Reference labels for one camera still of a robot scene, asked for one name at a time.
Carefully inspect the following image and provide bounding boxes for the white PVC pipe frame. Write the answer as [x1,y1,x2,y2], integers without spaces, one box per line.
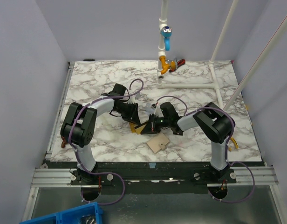
[168,0,287,107]

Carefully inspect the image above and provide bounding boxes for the yellow handled pliers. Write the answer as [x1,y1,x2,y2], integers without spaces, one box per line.
[228,138,239,152]

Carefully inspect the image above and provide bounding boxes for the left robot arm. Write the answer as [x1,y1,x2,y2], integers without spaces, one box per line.
[60,84,140,184]

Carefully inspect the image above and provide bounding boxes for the gold card with magnetic stripe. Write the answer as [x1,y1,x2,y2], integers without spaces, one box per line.
[135,124,146,135]

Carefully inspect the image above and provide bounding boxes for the beige leather card holder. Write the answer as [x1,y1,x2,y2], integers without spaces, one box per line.
[146,133,170,153]

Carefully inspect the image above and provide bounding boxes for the blue pipe valve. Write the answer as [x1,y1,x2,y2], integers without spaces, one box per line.
[160,26,172,51]

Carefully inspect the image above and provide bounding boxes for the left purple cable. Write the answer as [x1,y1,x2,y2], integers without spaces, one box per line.
[68,78,144,206]

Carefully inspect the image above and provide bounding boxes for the aluminium rail frame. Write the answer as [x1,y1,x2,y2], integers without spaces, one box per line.
[32,61,282,224]

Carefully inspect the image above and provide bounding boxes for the silver VIP card top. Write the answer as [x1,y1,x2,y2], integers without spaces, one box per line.
[144,103,156,114]

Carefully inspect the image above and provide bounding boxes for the gold card middle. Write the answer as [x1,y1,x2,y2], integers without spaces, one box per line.
[129,123,137,133]

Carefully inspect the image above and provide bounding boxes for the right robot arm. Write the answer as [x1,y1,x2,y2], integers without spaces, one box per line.
[140,102,235,183]

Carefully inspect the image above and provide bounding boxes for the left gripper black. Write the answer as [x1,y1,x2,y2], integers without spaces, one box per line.
[115,102,141,126]

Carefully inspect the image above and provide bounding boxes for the orange pipe valve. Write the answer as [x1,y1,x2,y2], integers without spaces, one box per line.
[159,56,178,75]

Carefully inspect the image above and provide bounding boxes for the blue plastic bin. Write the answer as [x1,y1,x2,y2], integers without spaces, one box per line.
[21,202,103,224]

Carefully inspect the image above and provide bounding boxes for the red black pliers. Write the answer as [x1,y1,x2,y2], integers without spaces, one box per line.
[169,59,186,73]

